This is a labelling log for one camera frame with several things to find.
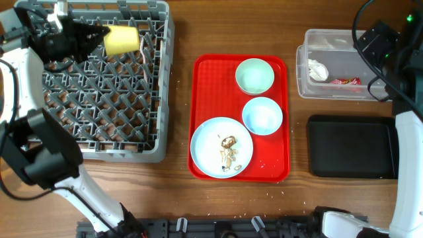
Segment yellow cup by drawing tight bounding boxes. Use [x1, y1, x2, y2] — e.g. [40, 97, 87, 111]
[104, 25, 140, 56]

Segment grey dishwasher rack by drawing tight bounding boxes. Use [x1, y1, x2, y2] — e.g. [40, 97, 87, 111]
[13, 0, 176, 164]

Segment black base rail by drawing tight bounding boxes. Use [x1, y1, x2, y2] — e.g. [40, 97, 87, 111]
[75, 215, 369, 238]

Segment red plastic tray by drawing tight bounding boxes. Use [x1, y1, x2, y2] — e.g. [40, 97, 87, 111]
[188, 54, 291, 183]

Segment pink utensil in rack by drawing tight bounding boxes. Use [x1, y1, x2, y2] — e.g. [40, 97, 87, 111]
[139, 37, 149, 83]

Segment green bowl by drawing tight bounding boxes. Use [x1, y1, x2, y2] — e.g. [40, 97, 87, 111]
[235, 58, 275, 96]

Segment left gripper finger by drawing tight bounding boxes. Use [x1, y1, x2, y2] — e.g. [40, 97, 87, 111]
[77, 42, 104, 63]
[77, 23, 110, 41]

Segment clear plastic bin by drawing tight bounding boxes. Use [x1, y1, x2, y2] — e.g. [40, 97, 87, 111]
[296, 29, 388, 101]

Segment large light blue plate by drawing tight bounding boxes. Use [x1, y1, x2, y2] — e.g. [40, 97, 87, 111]
[190, 117, 254, 179]

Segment black tray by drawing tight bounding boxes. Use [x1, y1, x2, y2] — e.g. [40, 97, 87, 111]
[307, 114, 399, 179]

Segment red snack wrapper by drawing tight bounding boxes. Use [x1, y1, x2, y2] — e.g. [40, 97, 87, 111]
[330, 77, 361, 85]

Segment small light blue bowl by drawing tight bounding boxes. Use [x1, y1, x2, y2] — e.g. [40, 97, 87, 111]
[242, 97, 284, 136]

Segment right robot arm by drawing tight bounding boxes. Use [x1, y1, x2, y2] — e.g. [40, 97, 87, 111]
[320, 1, 422, 237]

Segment food scraps on plate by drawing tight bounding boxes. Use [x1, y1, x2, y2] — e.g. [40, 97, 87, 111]
[219, 136, 242, 172]

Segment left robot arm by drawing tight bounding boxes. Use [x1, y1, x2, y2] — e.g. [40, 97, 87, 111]
[1, 7, 148, 237]

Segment white napkin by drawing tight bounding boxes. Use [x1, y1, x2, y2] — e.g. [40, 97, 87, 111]
[308, 59, 329, 81]

